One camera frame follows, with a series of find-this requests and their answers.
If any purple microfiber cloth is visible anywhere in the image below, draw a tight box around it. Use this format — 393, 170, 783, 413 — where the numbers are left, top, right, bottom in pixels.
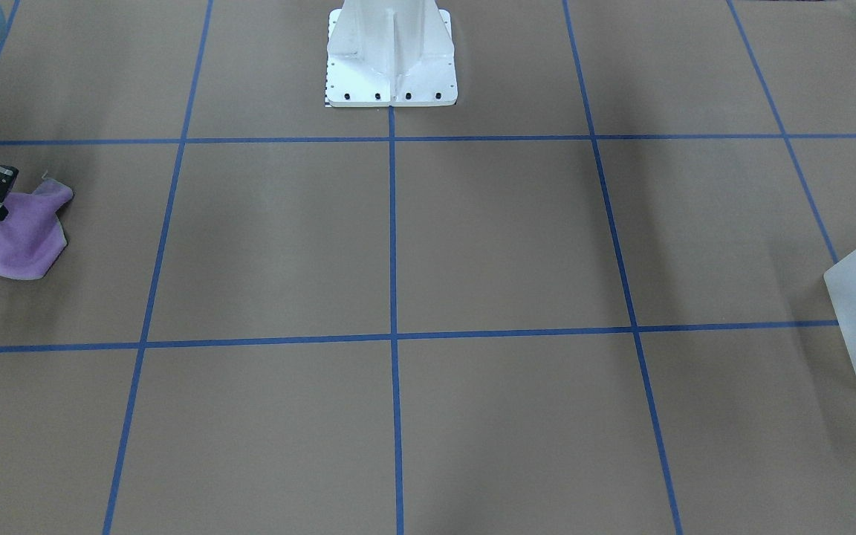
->
0, 178, 74, 281

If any white pedestal base plate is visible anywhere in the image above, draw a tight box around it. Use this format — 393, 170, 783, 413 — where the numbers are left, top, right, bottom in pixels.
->
324, 56, 458, 108

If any white pedestal column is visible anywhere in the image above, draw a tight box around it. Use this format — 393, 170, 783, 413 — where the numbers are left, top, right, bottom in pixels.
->
326, 1, 455, 76

